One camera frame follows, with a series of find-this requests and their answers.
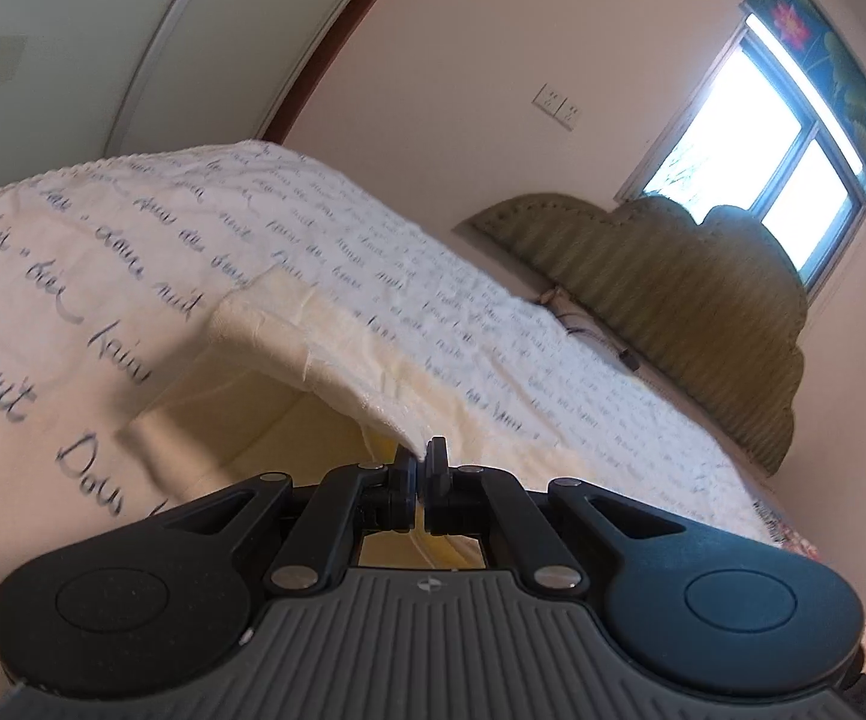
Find cream fleece pants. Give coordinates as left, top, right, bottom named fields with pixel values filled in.
left=119, top=268, right=503, bottom=571

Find pink floral blanket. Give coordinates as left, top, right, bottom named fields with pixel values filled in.
left=753, top=497, right=822, bottom=562

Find olive green padded headboard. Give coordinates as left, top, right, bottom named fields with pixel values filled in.
left=467, top=193, right=808, bottom=475

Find white script-print bedspread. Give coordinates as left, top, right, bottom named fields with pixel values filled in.
left=0, top=138, right=795, bottom=714

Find white sliding wardrobe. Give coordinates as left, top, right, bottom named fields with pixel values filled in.
left=0, top=0, right=350, bottom=187

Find blue floral window valance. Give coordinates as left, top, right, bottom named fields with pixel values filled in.
left=744, top=0, right=866, bottom=192

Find white wall socket plate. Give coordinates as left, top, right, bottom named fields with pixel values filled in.
left=532, top=85, right=565, bottom=117

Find window with metal frame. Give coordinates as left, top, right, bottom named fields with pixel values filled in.
left=618, top=13, right=866, bottom=296

